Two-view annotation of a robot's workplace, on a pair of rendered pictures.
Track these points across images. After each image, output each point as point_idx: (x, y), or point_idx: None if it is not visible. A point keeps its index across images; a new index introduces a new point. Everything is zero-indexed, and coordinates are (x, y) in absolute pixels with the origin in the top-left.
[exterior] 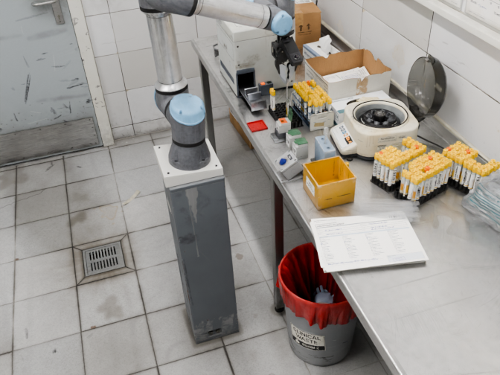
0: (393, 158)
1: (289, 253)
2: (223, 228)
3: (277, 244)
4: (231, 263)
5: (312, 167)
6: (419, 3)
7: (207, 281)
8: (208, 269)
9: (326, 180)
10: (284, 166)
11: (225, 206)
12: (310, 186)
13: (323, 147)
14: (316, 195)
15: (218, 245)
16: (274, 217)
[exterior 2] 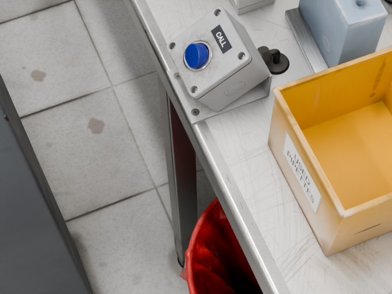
0: None
1: (211, 209)
2: (27, 200)
3: (181, 179)
4: (65, 248)
5: (308, 91)
6: None
7: (10, 286)
8: (6, 270)
9: (345, 112)
10: (203, 76)
11: (19, 159)
12: (302, 175)
13: (342, 2)
14: (328, 223)
15: (20, 231)
16: (170, 136)
